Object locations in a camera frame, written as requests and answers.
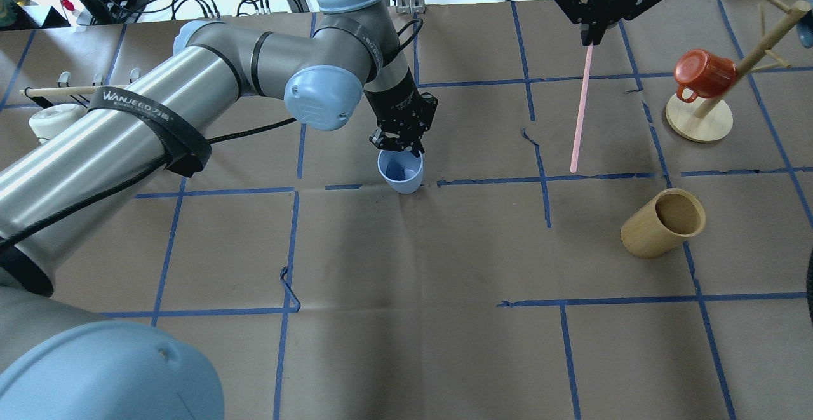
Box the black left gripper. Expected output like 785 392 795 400
370 91 439 154

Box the light blue plastic cup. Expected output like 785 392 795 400
377 150 424 194

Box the pink chopstick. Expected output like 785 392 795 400
569 44 595 173

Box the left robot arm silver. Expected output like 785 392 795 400
2 0 438 419

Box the bamboo chopstick holder cup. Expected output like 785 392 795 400
619 188 708 260

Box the orange red mug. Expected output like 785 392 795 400
673 48 737 104

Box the wooden mug tree stand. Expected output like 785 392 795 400
665 0 811 143

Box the blue mug on tree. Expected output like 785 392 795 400
796 9 813 49

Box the white mug far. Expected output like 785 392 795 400
29 104 87 144

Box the wooden rack handle rod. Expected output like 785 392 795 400
18 85 126 98

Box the black wire mug rack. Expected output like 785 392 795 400
57 67 142 90

